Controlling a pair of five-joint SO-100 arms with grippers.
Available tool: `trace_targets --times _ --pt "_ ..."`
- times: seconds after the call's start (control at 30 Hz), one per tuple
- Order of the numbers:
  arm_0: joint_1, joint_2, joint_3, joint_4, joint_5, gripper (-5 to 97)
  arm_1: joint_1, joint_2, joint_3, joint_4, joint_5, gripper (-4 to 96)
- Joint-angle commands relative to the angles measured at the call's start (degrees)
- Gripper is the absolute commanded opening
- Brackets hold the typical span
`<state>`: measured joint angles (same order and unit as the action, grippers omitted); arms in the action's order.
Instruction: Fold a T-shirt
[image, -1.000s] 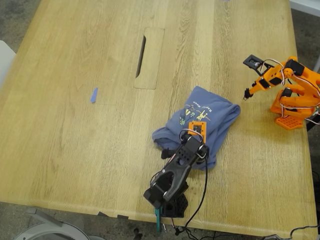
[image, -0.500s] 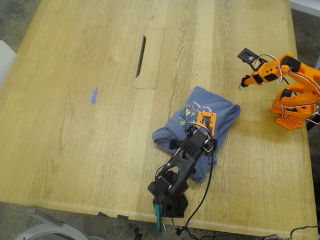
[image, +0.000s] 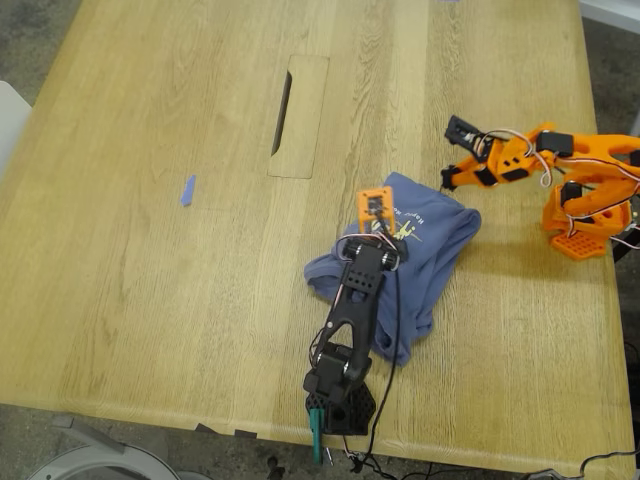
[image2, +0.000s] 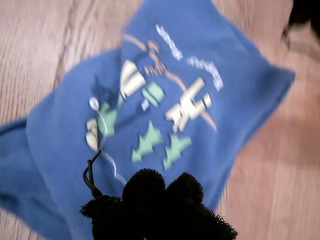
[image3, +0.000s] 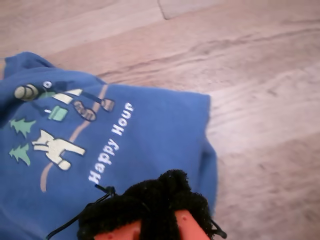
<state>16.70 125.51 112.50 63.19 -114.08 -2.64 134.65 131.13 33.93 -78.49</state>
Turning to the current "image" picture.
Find wooden cable hatch lid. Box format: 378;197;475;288
267;53;331;180

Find green clamp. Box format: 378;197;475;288
308;407;326;464

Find black table clamp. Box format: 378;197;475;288
610;189;640;262

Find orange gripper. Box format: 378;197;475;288
439;137;539;194

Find blue printed T-shirt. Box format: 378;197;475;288
303;171;483;370

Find white round chair base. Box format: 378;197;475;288
27;442;176;480

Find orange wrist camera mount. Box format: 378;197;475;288
356;185;404;239

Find white furniture panel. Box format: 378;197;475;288
578;0;640;35

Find black camera USB cable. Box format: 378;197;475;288
349;212;436;480

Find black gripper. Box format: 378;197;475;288
369;232;411;261

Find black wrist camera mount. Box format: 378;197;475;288
443;114;489;161

